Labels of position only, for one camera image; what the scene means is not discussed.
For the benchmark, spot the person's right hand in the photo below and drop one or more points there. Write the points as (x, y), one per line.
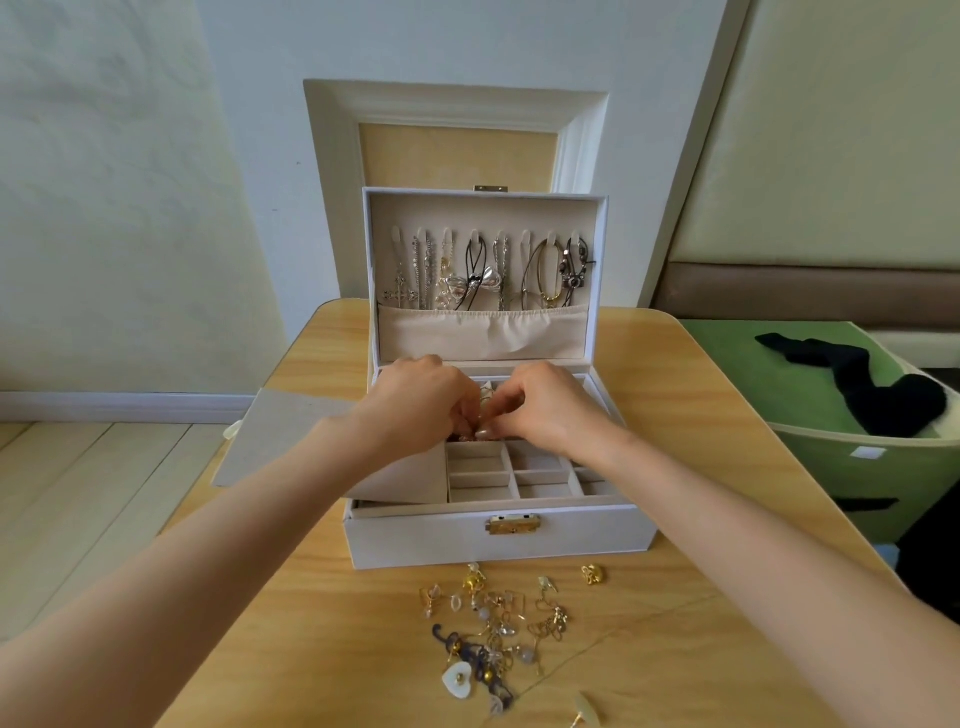
(555, 413)

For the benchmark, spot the person's left hand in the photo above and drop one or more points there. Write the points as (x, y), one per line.
(420, 405)

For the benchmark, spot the white jewelry box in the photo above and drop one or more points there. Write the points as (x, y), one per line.
(540, 480)

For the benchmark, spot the beige earring panel flap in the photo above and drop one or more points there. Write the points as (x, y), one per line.
(278, 435)

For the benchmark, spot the small earrings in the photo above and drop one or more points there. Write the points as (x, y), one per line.
(495, 615)

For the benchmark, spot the person's left forearm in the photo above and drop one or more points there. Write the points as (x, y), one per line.
(195, 600)

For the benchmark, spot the person's right forearm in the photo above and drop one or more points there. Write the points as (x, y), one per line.
(795, 593)

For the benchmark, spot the black cloth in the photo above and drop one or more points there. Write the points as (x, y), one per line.
(878, 393)

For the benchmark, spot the black low cabinet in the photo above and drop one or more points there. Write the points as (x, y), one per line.
(938, 548)

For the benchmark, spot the beige padded wall panel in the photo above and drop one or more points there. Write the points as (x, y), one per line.
(833, 150)

